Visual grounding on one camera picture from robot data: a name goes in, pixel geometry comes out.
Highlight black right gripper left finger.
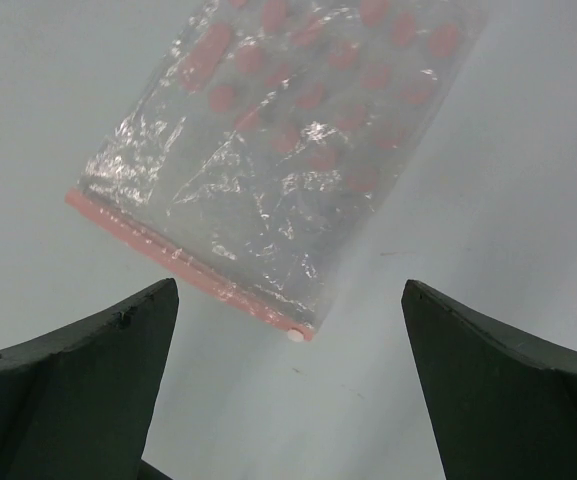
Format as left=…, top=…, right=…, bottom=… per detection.
left=0, top=279, right=179, bottom=479

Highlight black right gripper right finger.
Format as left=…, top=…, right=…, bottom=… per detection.
left=401, top=280, right=577, bottom=479

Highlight clear zip bag pink dots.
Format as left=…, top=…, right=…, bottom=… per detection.
left=66, top=1, right=489, bottom=341

